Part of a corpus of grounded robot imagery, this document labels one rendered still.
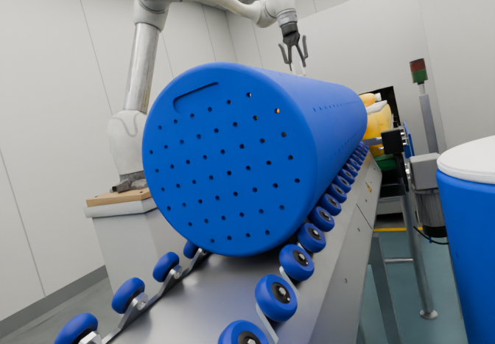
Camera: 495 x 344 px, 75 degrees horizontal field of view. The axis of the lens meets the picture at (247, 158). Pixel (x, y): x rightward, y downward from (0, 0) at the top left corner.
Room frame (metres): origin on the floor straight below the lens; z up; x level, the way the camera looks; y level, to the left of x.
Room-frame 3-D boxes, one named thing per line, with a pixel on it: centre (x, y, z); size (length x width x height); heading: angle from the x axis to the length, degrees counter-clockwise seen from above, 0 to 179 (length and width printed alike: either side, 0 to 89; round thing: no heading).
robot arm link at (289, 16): (1.51, -0.33, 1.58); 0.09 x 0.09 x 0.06
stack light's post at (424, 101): (1.48, -0.85, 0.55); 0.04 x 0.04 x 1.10; 64
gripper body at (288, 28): (1.51, -0.33, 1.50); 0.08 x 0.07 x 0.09; 64
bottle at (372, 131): (1.34, -0.53, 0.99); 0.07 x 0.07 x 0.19
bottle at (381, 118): (1.39, -0.59, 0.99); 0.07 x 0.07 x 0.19
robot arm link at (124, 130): (1.20, 0.40, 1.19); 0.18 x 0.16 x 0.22; 23
